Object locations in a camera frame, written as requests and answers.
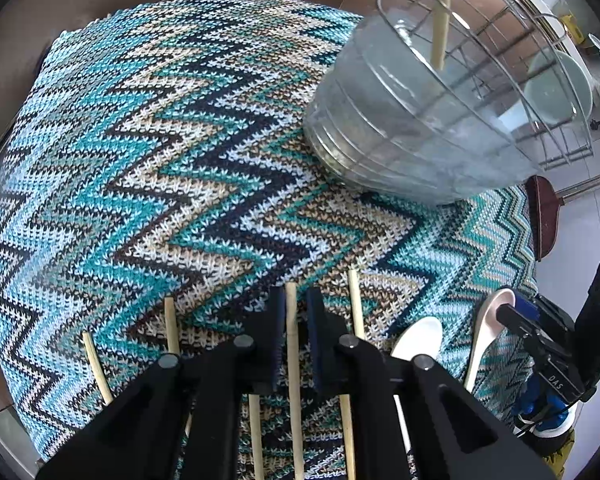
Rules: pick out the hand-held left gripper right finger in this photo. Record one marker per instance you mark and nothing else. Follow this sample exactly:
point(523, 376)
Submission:
point(315, 340)

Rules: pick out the dark red dustpan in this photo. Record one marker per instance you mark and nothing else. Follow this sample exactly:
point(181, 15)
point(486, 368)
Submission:
point(542, 215)

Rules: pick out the zigzag knitted tablecloth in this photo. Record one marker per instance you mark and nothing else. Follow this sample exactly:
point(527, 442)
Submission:
point(180, 185)

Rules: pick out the yellow packet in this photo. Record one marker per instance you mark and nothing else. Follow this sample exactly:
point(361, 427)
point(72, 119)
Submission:
point(574, 27)

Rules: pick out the person's right forearm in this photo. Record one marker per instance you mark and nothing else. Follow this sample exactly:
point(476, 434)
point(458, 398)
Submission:
point(555, 445)

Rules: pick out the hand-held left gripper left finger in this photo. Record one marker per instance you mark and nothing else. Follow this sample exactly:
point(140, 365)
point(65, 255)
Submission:
point(277, 330)

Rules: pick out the white ceramic spoon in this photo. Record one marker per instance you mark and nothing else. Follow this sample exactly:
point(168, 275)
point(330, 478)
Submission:
point(420, 337)
point(487, 330)

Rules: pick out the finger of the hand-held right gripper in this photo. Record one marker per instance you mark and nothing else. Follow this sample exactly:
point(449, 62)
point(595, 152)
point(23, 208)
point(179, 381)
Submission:
point(517, 315)

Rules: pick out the person's right hand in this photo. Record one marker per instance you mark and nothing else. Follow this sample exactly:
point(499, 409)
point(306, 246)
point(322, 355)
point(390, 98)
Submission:
point(535, 405)

